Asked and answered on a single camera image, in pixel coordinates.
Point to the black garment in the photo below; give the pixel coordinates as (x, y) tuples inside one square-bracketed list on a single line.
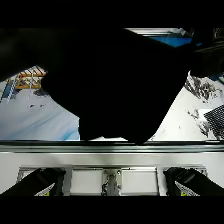
[(120, 86)]

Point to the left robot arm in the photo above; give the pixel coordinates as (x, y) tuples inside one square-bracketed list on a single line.
[(36, 183)]

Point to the silver frame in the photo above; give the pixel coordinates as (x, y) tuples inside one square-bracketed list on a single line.
[(111, 160)]

